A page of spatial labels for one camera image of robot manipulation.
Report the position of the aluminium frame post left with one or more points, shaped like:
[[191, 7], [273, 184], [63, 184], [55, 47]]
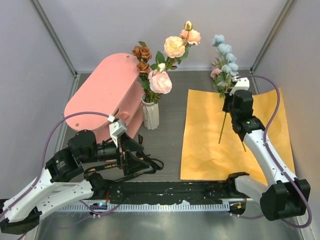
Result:
[[52, 33]]

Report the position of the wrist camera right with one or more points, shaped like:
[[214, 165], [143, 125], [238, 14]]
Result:
[[241, 83]]

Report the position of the orange wrapping paper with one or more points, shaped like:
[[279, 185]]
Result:
[[204, 158]]

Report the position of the mauve rose stem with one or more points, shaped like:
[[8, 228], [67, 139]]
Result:
[[222, 80]]

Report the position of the light pink peony stem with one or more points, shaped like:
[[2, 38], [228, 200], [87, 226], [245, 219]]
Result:
[[159, 83]]

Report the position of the white slotted cable duct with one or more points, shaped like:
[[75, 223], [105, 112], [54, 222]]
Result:
[[125, 208]]

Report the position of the pink wooden tiered shelf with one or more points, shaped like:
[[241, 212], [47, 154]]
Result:
[[112, 89]]

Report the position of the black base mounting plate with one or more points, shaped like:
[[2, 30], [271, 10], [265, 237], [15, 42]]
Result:
[[167, 192]]

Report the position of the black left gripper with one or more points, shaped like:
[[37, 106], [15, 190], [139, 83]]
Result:
[[132, 164]]

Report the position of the brown rose stem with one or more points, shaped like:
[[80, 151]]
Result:
[[143, 55]]

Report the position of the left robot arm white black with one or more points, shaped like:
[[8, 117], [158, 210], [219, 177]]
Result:
[[72, 174]]

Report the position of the blue flower stem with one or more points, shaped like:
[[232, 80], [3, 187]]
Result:
[[224, 53]]

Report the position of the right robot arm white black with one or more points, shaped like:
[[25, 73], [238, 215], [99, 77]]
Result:
[[284, 196]]

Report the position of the white ribbed ceramic vase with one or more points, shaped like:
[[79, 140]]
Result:
[[151, 119]]

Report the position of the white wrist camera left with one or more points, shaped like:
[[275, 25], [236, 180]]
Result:
[[117, 128]]

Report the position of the aluminium frame post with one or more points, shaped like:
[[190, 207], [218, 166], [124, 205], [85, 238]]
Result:
[[52, 33], [280, 20]]

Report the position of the peach rose stem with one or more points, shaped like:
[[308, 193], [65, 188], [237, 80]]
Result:
[[176, 48]]

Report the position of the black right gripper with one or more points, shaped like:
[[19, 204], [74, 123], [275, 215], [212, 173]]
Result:
[[227, 98]]

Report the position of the aluminium frame post right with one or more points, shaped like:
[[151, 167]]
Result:
[[280, 20]]

